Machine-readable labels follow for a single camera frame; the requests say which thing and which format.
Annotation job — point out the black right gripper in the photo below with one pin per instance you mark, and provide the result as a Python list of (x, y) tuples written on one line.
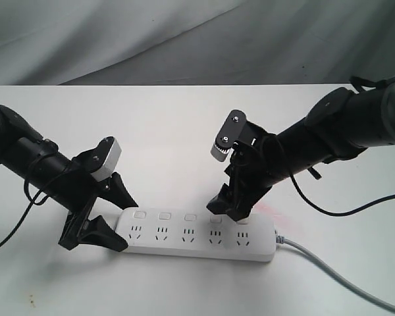
[(252, 171)]

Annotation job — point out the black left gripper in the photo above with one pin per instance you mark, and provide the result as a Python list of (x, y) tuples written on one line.
[(77, 191)]

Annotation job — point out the white five-outlet power strip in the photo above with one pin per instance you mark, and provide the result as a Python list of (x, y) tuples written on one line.
[(197, 233)]

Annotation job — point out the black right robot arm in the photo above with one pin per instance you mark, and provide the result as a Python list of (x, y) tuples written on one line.
[(342, 125)]

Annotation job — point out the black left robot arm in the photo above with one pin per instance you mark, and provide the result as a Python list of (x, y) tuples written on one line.
[(28, 154)]

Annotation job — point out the grey backdrop cloth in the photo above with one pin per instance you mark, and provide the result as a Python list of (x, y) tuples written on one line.
[(195, 42)]

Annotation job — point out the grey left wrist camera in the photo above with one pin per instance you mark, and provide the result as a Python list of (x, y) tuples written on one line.
[(100, 162)]

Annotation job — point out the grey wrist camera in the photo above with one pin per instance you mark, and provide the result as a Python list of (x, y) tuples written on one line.
[(235, 130), (100, 162)]

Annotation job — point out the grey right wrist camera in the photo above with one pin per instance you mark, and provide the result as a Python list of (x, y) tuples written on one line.
[(235, 130)]

